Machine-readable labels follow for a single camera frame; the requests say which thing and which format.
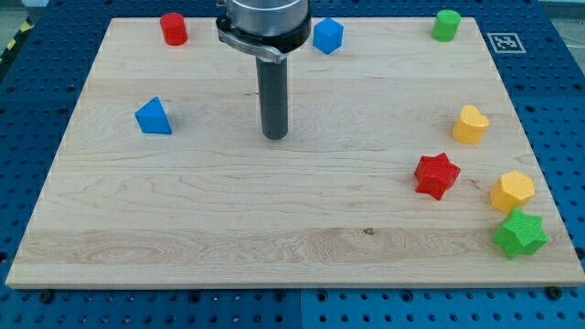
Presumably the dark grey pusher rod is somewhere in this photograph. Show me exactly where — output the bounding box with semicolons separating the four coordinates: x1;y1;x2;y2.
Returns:
256;58;288;140

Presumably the red star block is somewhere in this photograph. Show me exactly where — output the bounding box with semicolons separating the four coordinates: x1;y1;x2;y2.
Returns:
414;153;461;200

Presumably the yellow heart block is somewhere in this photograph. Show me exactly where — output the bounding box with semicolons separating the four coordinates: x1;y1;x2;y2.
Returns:
452;104;490;144

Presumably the green star block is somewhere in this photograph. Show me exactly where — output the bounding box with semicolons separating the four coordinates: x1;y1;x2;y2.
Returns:
491;208;548;260

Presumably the blue cube block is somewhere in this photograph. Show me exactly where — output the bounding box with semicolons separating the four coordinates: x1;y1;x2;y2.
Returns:
313;17;344;54

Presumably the red cylinder block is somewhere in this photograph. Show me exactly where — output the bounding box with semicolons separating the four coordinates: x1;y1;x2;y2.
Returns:
159;12;188;46

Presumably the blue triangle block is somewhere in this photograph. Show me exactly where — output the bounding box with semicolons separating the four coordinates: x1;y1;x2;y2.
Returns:
134;97;172;134

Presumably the wooden board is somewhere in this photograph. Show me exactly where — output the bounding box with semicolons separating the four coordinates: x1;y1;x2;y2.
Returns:
6;17;584;290

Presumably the green cylinder block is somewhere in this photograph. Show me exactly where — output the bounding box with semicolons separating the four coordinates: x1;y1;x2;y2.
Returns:
431;9;462;42

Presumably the white fiducial marker tag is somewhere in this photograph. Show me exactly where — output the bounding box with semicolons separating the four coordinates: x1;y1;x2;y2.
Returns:
487;32;526;54

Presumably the yellow hexagon block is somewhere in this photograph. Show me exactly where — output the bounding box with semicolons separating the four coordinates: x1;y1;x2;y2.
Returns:
489;171;536;214

